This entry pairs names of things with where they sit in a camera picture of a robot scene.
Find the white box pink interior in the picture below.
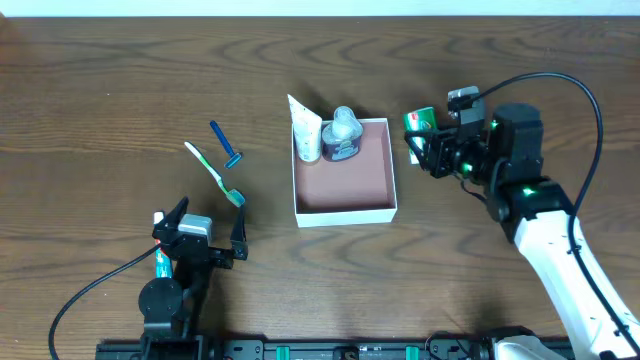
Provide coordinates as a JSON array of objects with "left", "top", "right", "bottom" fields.
[{"left": 291, "top": 118, "right": 398, "bottom": 228}]

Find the blue disposable razor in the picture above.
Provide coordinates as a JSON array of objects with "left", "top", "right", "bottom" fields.
[{"left": 209, "top": 120, "right": 243, "bottom": 169}]

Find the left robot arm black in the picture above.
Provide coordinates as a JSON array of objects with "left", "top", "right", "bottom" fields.
[{"left": 138, "top": 198, "right": 248, "bottom": 340}]

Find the green white toothbrush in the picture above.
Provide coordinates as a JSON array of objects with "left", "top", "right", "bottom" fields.
[{"left": 184, "top": 141, "right": 246, "bottom": 208}]

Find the clear pump soap bottle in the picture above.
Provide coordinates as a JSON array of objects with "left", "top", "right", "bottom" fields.
[{"left": 321, "top": 106, "right": 364, "bottom": 162}]

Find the white conditioner tube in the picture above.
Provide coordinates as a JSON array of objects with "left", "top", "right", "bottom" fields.
[{"left": 287, "top": 94, "right": 322, "bottom": 163}]

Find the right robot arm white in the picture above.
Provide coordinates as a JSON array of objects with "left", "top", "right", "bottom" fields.
[{"left": 404, "top": 103, "right": 639, "bottom": 359}]

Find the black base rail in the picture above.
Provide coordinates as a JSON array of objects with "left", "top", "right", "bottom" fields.
[{"left": 94, "top": 327, "right": 576, "bottom": 360}]

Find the teal toothpaste tube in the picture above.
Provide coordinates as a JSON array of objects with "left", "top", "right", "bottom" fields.
[{"left": 152, "top": 210, "right": 174, "bottom": 280}]

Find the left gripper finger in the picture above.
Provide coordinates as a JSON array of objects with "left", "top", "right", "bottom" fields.
[
  {"left": 158, "top": 196, "right": 189, "bottom": 231},
  {"left": 230, "top": 206, "right": 248, "bottom": 261}
]

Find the green soap box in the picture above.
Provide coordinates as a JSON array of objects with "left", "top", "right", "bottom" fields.
[{"left": 403, "top": 106, "right": 437, "bottom": 165}]

